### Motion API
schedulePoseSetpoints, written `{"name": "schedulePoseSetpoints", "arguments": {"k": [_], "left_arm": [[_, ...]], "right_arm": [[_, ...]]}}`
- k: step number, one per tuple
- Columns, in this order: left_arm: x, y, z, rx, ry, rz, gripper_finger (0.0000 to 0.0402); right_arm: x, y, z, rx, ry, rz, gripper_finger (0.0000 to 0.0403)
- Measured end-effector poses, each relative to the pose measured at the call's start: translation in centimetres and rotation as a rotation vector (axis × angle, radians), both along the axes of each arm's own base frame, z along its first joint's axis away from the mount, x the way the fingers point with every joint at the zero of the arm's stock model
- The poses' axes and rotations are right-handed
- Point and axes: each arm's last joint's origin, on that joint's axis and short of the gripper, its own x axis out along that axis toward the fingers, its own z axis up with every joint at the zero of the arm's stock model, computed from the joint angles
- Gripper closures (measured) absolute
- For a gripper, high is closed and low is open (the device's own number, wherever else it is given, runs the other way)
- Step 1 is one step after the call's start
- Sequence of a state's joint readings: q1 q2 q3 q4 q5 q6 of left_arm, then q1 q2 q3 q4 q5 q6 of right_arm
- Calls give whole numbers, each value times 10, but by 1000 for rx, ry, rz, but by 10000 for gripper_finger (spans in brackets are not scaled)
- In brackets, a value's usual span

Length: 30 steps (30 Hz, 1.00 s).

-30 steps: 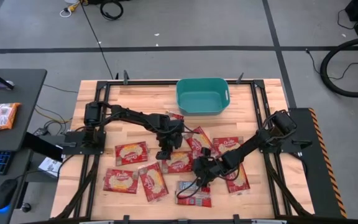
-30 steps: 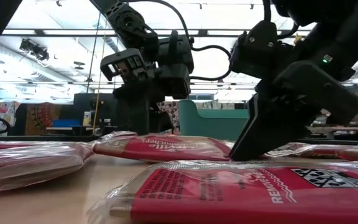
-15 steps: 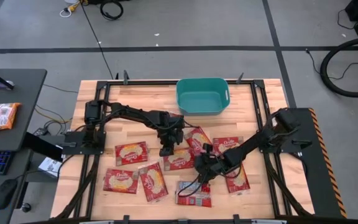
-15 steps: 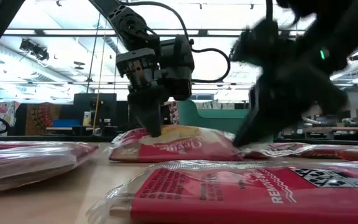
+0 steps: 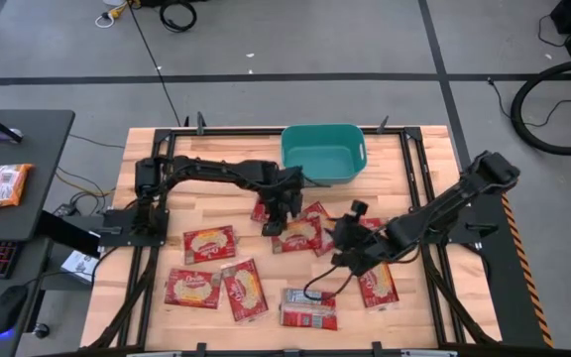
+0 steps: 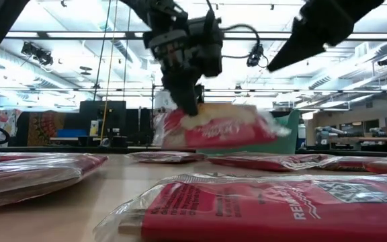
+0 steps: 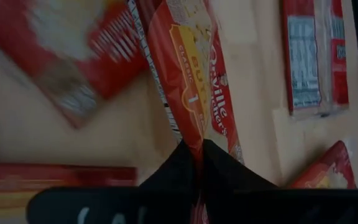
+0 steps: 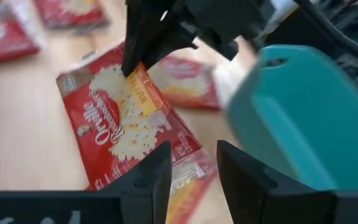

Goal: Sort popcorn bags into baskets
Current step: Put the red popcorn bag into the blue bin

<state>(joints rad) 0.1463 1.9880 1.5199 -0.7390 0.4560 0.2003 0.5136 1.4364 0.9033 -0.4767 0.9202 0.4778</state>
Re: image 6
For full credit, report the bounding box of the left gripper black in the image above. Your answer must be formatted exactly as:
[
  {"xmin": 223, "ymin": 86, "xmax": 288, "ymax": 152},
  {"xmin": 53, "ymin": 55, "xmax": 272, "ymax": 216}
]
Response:
[{"xmin": 142, "ymin": 28, "xmax": 206, "ymax": 117}]

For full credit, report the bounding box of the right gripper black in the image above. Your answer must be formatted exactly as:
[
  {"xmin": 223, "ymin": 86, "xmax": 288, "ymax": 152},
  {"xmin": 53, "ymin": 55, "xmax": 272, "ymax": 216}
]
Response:
[{"xmin": 266, "ymin": 0, "xmax": 386, "ymax": 73}]

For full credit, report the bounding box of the white cylinder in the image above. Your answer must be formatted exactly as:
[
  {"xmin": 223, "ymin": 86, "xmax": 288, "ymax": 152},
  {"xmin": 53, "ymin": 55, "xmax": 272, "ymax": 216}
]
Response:
[{"xmin": 154, "ymin": 90, "xmax": 171, "ymax": 110}]

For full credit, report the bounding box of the black cabinet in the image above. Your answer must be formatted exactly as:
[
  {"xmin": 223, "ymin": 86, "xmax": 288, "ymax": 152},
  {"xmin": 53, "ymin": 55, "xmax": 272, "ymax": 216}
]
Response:
[{"xmin": 79, "ymin": 99, "xmax": 127, "ymax": 148}]

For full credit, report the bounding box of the teal plastic basket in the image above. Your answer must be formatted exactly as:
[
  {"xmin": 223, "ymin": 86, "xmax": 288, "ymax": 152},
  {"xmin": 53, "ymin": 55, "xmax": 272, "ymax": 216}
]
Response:
[{"xmin": 196, "ymin": 109, "xmax": 301, "ymax": 156}]

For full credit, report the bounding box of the wooden background workbench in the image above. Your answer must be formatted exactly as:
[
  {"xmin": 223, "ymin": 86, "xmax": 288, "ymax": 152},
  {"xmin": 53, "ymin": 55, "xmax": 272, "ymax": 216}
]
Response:
[{"xmin": 329, "ymin": 136, "xmax": 387, "ymax": 153}]

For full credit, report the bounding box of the blue box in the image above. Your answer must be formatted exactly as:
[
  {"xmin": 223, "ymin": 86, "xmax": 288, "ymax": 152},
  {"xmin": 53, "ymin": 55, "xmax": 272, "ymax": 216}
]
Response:
[{"xmin": 56, "ymin": 128, "xmax": 87, "ymax": 138}]

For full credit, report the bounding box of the red orange patterned cloth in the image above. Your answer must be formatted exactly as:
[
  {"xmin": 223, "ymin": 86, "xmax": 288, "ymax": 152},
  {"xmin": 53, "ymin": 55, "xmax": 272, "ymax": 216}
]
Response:
[{"xmin": 27, "ymin": 110, "xmax": 67, "ymax": 147}]

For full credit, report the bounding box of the black ceiling equipment cluster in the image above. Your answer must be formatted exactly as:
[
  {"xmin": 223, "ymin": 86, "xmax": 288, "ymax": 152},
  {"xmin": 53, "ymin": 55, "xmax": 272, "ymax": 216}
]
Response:
[{"xmin": 20, "ymin": 41, "xmax": 54, "ymax": 67}]

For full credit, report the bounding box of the floral patterned cloth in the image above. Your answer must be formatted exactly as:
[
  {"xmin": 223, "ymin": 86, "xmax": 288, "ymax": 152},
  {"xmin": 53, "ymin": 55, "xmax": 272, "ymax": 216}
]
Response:
[{"xmin": 0, "ymin": 108, "xmax": 23, "ymax": 142}]

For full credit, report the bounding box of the black ceiling-mounted camera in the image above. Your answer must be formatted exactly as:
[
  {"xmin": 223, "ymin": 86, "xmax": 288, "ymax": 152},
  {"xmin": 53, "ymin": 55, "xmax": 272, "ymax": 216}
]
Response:
[{"xmin": 246, "ymin": 42, "xmax": 269, "ymax": 69}]

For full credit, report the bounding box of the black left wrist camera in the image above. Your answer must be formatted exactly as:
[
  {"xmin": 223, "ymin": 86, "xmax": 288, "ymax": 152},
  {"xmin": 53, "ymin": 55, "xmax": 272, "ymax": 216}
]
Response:
[{"xmin": 193, "ymin": 9, "xmax": 225, "ymax": 78}]

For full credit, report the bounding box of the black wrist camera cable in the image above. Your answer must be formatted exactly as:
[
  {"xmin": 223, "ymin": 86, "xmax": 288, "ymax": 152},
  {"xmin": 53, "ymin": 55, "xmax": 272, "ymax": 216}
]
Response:
[{"xmin": 219, "ymin": 23, "xmax": 262, "ymax": 61}]

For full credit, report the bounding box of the thin black hanging cable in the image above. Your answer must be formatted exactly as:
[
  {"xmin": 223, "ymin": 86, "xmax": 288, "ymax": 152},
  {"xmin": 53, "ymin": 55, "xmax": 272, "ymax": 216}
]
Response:
[
  {"xmin": 93, "ymin": 0, "xmax": 112, "ymax": 102},
  {"xmin": 122, "ymin": 19, "xmax": 131, "ymax": 102}
]

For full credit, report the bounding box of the yellow hanging rope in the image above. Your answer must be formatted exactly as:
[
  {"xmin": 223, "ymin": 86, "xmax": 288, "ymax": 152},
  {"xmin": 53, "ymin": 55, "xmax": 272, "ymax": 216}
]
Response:
[{"xmin": 99, "ymin": 0, "xmax": 119, "ymax": 144}]

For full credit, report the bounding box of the black aluminium table frame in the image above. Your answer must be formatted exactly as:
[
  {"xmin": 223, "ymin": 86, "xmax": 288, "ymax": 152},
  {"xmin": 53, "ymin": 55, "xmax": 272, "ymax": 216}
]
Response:
[{"xmin": 0, "ymin": 145, "xmax": 387, "ymax": 159}]

